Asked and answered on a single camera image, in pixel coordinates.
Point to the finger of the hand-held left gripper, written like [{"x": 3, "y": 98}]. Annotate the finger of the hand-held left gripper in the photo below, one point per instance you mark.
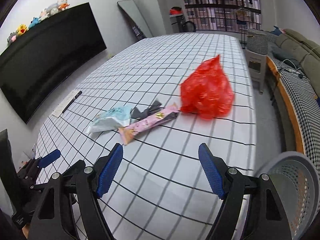
[
  {"x": 48, "y": 158},
  {"x": 28, "y": 168}
]

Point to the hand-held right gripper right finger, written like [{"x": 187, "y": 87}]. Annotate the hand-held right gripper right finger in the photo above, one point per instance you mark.
[{"x": 212, "y": 171}]

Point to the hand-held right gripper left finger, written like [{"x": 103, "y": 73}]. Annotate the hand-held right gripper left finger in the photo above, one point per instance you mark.
[{"x": 110, "y": 171}]

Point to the pink snack wrapper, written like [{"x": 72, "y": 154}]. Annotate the pink snack wrapper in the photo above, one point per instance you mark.
[{"x": 147, "y": 123}]

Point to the grey laundry basket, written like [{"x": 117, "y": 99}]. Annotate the grey laundry basket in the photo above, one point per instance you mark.
[{"x": 295, "y": 180}]

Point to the white remote control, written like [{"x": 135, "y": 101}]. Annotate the white remote control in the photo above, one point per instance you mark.
[{"x": 58, "y": 110}]

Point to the blue face mask pack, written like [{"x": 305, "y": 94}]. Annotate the blue face mask pack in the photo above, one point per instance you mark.
[{"x": 107, "y": 121}]

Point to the black pen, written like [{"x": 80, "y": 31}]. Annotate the black pen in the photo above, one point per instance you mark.
[{"x": 72, "y": 101}]

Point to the black ribbon bow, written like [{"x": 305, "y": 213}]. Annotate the black ribbon bow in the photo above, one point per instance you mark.
[{"x": 140, "y": 112}]

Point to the red plastic bag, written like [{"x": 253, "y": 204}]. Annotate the red plastic bag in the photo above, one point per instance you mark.
[{"x": 205, "y": 90}]

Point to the black television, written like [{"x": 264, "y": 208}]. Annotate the black television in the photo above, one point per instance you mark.
[{"x": 50, "y": 55}]

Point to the white side cabinet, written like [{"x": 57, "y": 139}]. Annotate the white side cabinet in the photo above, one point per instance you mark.
[{"x": 256, "y": 67}]

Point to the white checked tablecloth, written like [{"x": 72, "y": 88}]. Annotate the white checked tablecloth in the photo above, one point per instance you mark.
[{"x": 175, "y": 60}]

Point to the grey cushion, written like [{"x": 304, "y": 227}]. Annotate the grey cushion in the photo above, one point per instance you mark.
[{"x": 280, "y": 53}]

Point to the black floor fan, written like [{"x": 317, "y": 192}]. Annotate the black floor fan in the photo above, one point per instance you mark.
[{"x": 190, "y": 27}]

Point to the row of plush toys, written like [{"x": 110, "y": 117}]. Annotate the row of plush toys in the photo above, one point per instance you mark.
[{"x": 52, "y": 8}]

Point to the grey cabinet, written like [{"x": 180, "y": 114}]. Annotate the grey cabinet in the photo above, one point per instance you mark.
[{"x": 177, "y": 23}]

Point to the olive green sofa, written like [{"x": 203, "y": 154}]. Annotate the olive green sofa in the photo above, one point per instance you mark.
[{"x": 297, "y": 45}]

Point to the blue plush toy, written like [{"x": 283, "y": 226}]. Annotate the blue plush toy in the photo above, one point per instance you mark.
[{"x": 278, "y": 30}]

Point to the black window grille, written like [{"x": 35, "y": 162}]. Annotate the black window grille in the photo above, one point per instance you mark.
[{"x": 220, "y": 15}]

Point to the leaning mirror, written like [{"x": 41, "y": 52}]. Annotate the leaning mirror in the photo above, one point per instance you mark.
[{"x": 135, "y": 15}]

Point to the beige garment on hanger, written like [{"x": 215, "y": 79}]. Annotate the beige garment on hanger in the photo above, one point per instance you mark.
[{"x": 242, "y": 15}]

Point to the red cloth bundle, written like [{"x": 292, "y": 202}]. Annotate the red cloth bundle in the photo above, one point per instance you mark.
[{"x": 175, "y": 10}]

